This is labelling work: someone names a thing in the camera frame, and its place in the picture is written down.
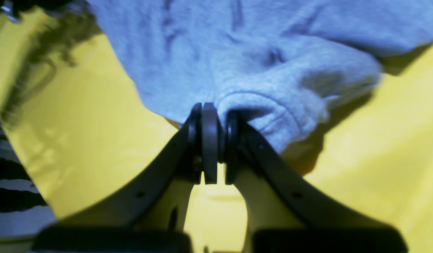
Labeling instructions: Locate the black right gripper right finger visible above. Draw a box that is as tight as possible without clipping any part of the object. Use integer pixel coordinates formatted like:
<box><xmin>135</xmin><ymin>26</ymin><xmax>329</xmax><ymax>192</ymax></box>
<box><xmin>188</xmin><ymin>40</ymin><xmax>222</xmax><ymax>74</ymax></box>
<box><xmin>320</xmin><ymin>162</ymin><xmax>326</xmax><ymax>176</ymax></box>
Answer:
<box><xmin>226</xmin><ymin>112</ymin><xmax>408</xmax><ymax>253</ymax></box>

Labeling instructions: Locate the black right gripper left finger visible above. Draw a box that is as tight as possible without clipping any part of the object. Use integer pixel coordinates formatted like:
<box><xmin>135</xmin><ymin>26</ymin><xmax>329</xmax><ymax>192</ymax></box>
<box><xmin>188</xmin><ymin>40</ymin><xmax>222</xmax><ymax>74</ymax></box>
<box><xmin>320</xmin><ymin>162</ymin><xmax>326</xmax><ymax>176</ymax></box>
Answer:
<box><xmin>30</xmin><ymin>103</ymin><xmax>219</xmax><ymax>253</ymax></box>

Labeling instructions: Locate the grey t-shirt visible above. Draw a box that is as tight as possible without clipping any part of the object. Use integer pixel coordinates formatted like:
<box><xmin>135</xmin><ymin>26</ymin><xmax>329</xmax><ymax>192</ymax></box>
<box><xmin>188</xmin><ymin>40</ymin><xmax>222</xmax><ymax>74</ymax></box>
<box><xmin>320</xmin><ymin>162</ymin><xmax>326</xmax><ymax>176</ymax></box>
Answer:
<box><xmin>88</xmin><ymin>0</ymin><xmax>433</xmax><ymax>152</ymax></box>

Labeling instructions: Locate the yellow table cloth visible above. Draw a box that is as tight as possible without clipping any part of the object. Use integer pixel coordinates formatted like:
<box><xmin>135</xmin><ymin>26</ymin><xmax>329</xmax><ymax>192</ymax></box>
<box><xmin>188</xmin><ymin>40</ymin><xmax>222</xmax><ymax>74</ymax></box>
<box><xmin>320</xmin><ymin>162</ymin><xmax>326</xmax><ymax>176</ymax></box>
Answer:
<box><xmin>0</xmin><ymin>9</ymin><xmax>433</xmax><ymax>253</ymax></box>

